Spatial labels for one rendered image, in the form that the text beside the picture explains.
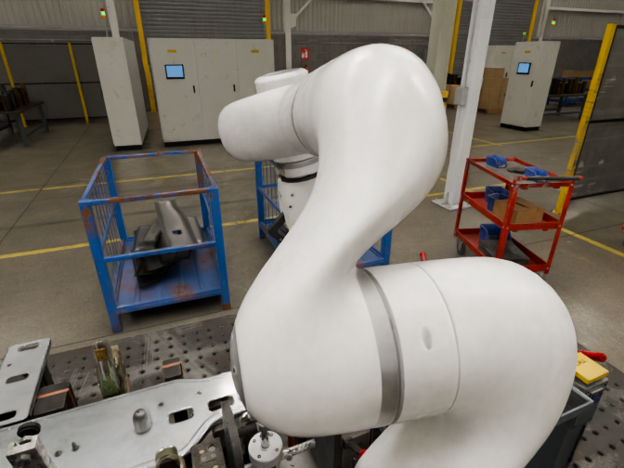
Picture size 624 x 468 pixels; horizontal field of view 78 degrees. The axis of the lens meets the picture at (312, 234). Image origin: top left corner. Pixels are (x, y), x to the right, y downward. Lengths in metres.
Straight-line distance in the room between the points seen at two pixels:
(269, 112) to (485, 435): 0.39
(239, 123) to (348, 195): 0.32
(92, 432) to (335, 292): 0.85
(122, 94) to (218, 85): 1.80
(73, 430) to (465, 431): 0.87
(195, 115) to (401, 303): 8.38
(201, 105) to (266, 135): 8.06
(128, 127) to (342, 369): 8.38
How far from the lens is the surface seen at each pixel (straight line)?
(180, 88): 8.49
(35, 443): 0.74
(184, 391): 1.02
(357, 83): 0.26
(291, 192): 0.65
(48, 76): 12.66
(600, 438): 1.53
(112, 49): 8.44
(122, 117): 8.51
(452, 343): 0.24
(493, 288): 0.26
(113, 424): 1.01
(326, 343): 0.21
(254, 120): 0.51
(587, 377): 0.94
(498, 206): 3.35
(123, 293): 3.11
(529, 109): 11.07
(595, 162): 5.71
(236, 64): 8.64
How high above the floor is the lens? 1.72
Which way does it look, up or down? 25 degrees down
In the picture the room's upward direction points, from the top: straight up
